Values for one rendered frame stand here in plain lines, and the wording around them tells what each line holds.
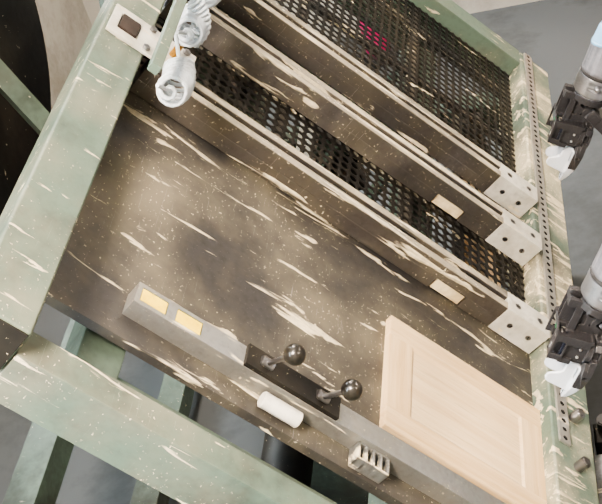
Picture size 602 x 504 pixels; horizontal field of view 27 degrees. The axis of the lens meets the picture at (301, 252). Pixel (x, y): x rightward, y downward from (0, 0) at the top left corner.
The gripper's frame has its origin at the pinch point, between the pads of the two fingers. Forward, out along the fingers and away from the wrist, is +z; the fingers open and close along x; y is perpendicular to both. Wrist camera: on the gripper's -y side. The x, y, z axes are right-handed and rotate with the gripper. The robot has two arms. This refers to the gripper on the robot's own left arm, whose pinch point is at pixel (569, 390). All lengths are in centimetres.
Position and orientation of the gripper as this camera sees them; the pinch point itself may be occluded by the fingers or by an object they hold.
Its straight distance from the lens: 211.5
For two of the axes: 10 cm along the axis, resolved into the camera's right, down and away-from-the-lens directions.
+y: -9.7, -2.5, -0.4
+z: -2.2, 7.5, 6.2
